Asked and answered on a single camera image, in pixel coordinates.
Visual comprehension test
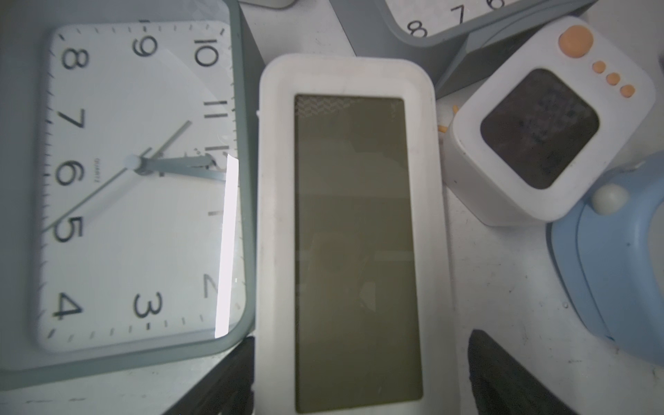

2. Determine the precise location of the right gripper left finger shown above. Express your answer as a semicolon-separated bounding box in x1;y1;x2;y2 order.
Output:
164;336;255;415

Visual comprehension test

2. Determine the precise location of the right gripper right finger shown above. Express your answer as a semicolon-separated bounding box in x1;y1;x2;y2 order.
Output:
468;330;575;415

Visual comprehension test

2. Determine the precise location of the white wide digital clock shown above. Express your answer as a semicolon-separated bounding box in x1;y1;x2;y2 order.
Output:
254;54;461;414

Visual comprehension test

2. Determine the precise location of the light blue square clock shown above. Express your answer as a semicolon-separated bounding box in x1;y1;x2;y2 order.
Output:
547;152;663;365

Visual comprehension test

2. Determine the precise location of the white orange digital clock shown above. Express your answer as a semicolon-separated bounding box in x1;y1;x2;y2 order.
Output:
442;17;656;227

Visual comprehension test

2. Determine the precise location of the grey-green large analog clock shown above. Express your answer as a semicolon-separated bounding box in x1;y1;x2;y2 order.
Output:
1;1;263;391

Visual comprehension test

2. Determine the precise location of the grey-green tall analog clock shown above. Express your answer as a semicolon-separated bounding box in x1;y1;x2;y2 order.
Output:
331;0;593;98

